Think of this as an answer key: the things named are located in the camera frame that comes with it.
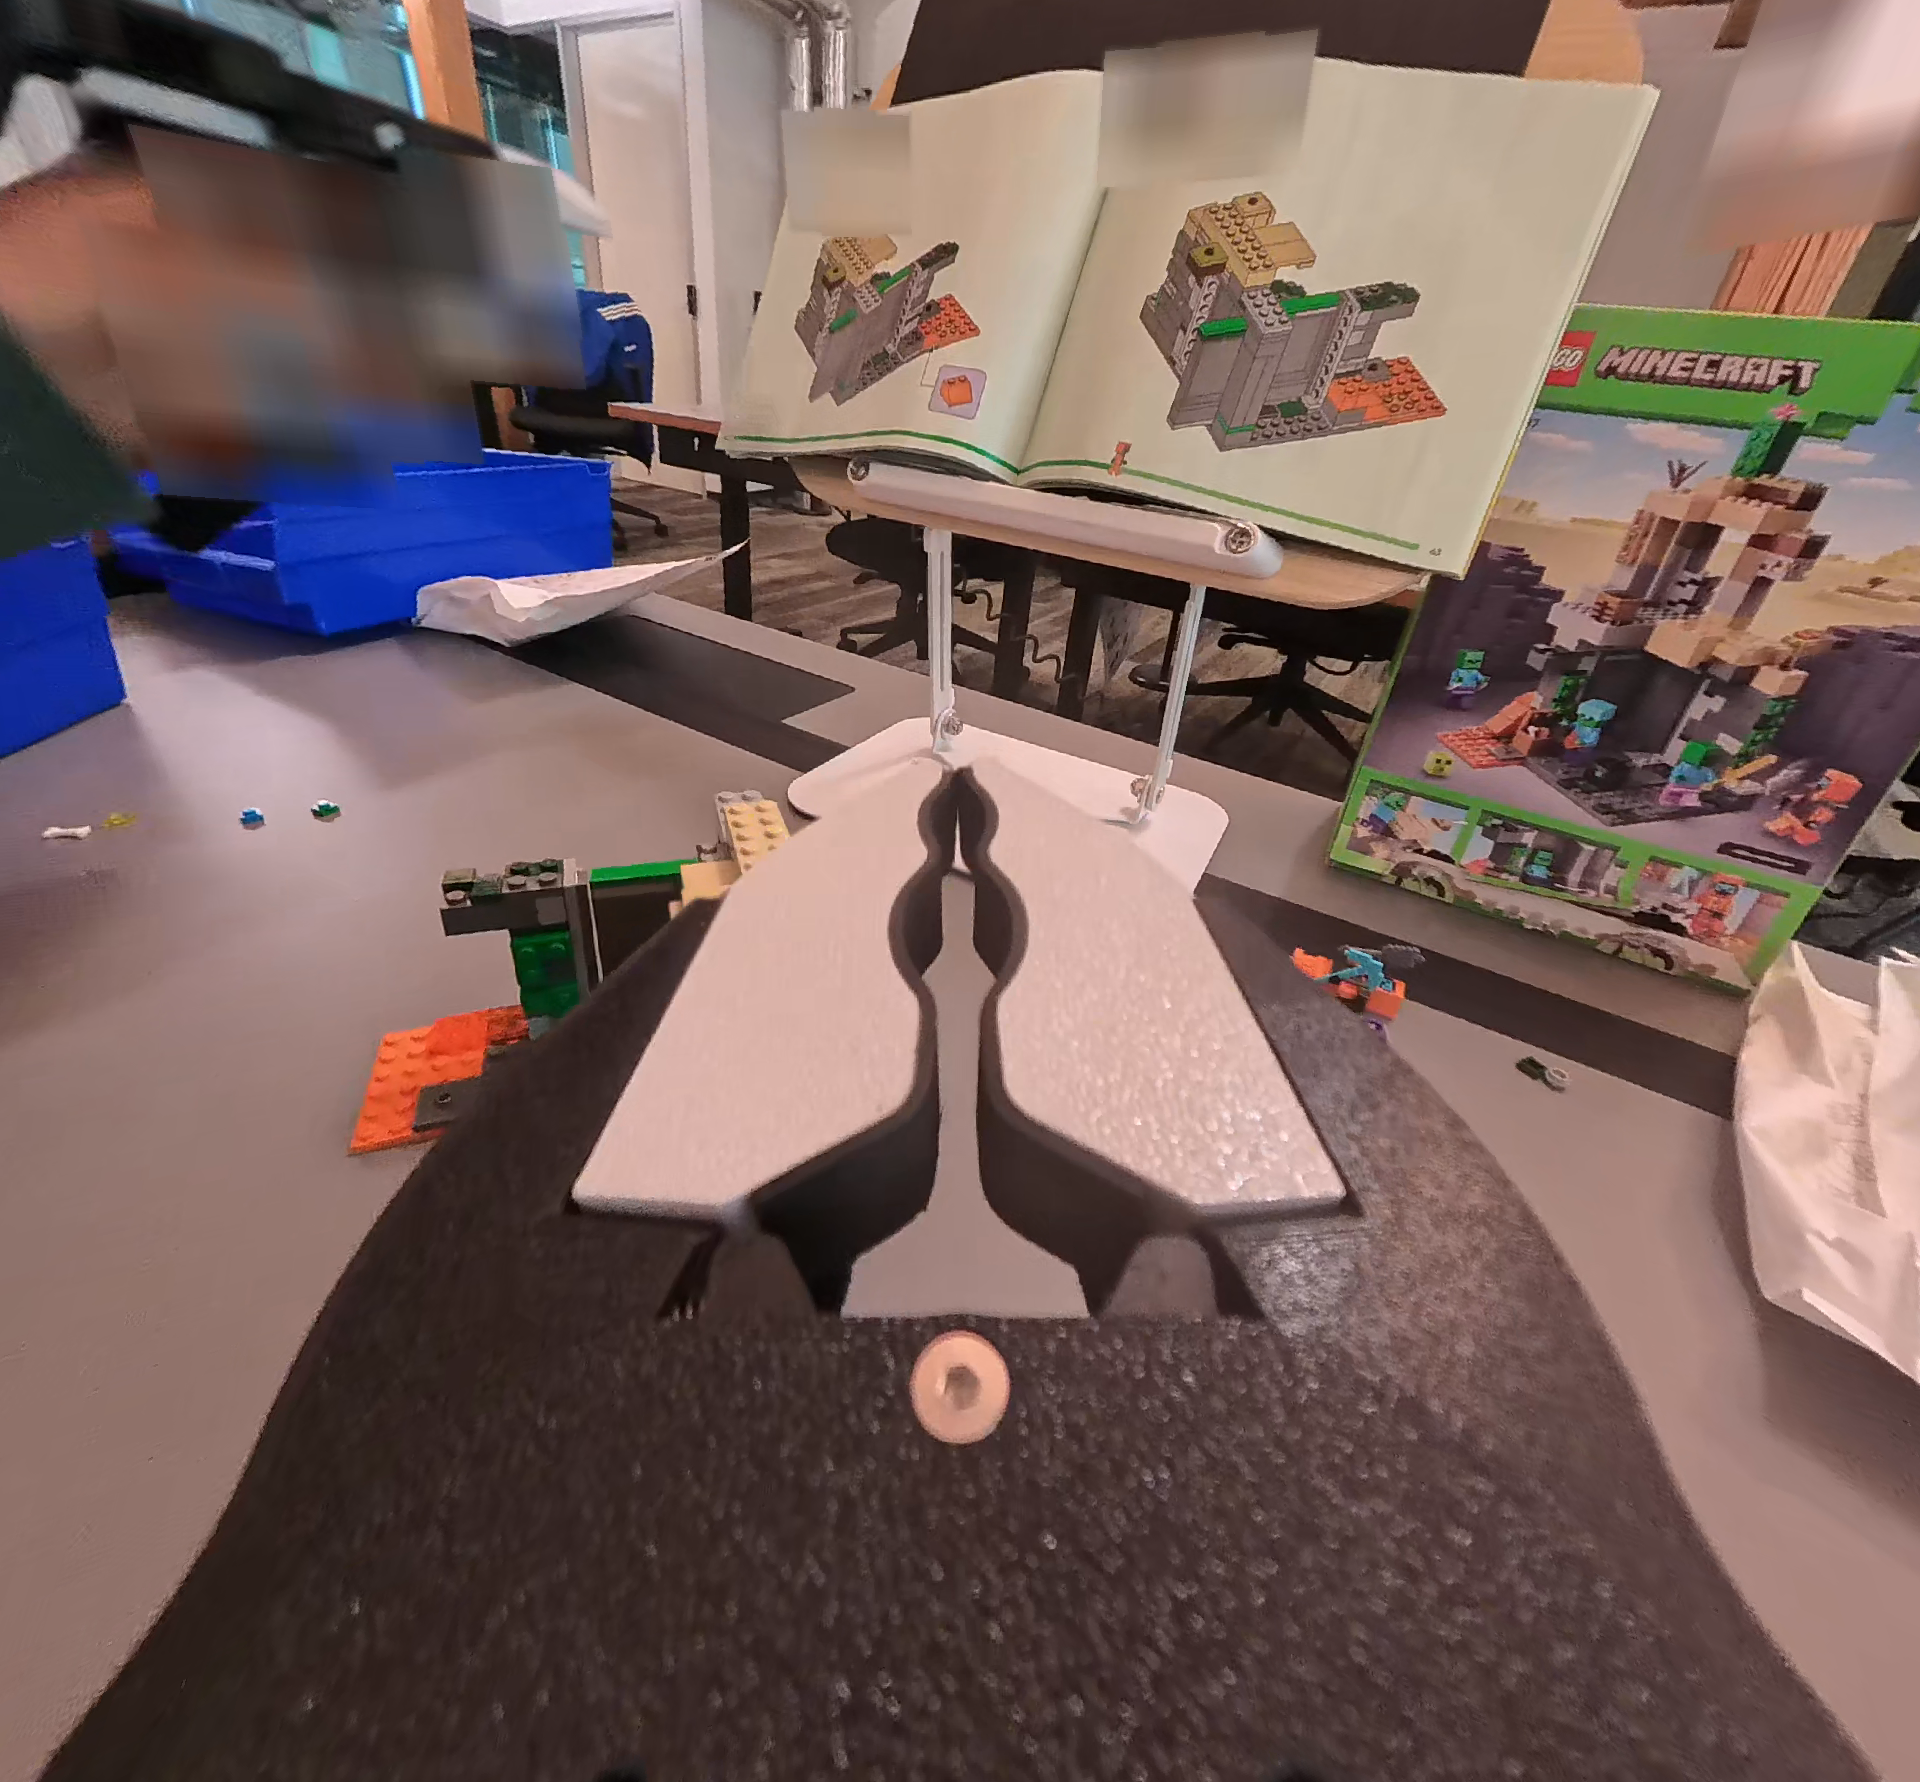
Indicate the blue cloth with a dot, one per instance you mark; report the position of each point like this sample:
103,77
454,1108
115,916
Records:
615,342

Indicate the person's left forearm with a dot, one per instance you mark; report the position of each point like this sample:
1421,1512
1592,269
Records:
45,462

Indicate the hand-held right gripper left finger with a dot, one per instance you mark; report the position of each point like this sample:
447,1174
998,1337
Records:
765,1047

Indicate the small dark round piece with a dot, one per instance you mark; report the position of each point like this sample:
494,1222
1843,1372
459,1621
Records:
1540,1070

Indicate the crumpled white paper bag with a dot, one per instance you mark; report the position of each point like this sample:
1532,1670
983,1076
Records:
1830,1152
554,597

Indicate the brown top office desk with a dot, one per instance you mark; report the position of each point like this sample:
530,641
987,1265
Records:
676,418

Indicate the white door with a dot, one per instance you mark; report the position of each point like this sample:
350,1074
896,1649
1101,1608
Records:
638,207

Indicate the black office chair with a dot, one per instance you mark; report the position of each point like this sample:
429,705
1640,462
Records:
578,440
1291,672
899,597

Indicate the pile of small brick figures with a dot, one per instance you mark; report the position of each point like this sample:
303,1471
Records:
1357,979

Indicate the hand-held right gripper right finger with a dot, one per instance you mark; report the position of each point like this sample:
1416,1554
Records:
1154,1047

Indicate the toy brick set box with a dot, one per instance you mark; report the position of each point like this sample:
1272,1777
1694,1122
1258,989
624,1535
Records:
1650,613

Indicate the brick building model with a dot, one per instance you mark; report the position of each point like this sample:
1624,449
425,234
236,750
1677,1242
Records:
451,1061

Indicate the white book stand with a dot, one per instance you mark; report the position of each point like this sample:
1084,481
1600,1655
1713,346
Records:
1087,781

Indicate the instruction booklet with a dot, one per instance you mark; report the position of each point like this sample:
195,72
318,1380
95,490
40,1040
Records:
1350,237

